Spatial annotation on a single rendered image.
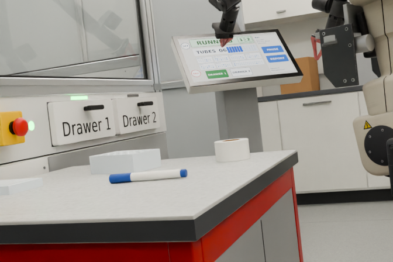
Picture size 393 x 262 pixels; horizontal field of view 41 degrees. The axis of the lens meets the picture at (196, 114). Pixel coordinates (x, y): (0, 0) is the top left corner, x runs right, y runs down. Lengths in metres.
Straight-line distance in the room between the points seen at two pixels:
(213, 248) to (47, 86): 0.83
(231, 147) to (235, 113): 1.28
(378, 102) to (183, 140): 1.86
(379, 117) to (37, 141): 0.85
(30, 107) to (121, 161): 0.34
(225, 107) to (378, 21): 1.03
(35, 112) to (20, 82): 0.08
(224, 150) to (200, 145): 2.04
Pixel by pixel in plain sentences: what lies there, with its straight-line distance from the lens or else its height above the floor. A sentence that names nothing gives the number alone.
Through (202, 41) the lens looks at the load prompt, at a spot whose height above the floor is 1.16.
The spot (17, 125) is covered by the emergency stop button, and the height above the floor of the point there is 0.88.
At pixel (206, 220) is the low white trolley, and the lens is 0.62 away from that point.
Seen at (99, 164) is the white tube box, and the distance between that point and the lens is 1.11.
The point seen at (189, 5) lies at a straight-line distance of 3.13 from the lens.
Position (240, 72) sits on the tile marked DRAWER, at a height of 1.00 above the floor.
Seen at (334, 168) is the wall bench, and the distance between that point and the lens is 4.26.
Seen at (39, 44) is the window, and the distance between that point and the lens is 1.41.
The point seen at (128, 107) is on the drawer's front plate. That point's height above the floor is 0.90.
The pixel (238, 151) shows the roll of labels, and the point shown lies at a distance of 1.05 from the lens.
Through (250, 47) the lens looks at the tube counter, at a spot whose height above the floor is 1.11.
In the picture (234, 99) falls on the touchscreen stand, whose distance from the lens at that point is 2.33.
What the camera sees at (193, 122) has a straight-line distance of 3.09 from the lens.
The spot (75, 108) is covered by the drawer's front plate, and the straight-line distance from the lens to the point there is 1.44.
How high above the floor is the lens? 0.88
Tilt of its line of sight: 1 degrees down
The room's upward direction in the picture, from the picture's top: 6 degrees counter-clockwise
